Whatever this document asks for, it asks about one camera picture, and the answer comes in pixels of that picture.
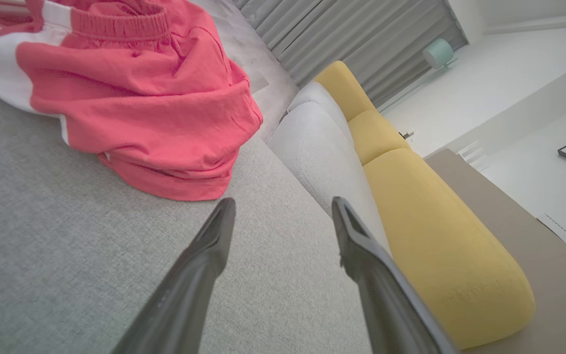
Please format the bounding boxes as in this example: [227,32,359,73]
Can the small grey sofa seat cushion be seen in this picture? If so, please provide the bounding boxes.
[267,81,393,256]

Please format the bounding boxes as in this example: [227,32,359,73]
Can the large yellow sofa back cushion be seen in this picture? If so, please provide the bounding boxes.
[363,147,537,351]

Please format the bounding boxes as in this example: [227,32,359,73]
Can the large grey sofa seat cushion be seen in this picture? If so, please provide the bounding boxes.
[0,47,377,354]

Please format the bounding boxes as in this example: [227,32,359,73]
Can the small yellow sofa back cushion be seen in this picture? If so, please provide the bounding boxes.
[314,60,378,122]

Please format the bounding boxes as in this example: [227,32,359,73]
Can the red shorts with white trim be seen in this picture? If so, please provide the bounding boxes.
[0,0,264,202]

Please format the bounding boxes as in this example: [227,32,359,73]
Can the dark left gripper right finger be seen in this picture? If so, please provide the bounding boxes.
[332,197,460,354]

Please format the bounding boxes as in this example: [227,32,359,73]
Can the teal lamp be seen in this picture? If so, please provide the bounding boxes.
[422,38,459,70]

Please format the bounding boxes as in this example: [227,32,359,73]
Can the grey pleated curtain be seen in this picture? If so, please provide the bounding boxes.
[231,0,469,110]

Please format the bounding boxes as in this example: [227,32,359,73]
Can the white wall device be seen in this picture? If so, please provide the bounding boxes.
[538,213,566,262]

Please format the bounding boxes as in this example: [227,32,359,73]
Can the white radiator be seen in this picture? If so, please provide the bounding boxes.
[456,140,486,171]

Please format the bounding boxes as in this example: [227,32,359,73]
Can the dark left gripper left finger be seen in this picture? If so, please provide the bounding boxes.
[111,198,236,354]

